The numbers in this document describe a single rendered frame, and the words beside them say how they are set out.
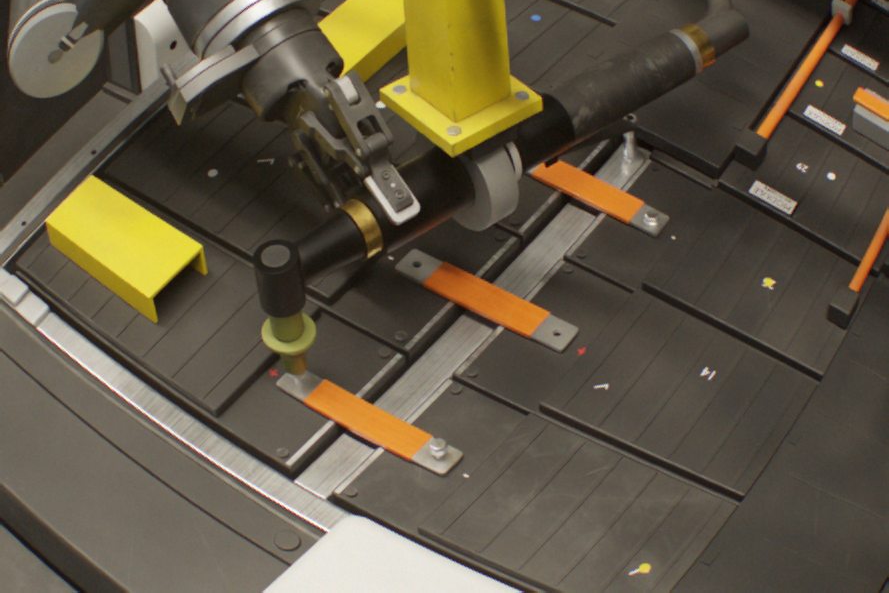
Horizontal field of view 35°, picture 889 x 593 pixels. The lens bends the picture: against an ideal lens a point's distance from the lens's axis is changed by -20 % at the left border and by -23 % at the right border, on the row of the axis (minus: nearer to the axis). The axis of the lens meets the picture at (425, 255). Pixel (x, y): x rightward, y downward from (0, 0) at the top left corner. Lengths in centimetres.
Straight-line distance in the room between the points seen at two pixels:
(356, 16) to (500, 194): 36
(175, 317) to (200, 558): 33
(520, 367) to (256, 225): 25
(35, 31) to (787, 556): 78
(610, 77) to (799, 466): 37
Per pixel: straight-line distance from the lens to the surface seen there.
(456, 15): 110
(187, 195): 140
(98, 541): 105
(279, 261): 115
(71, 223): 137
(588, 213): 138
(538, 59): 150
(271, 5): 120
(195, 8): 122
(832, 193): 140
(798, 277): 132
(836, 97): 152
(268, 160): 142
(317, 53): 121
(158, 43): 165
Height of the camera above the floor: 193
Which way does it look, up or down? 45 degrees down
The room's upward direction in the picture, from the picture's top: 5 degrees counter-clockwise
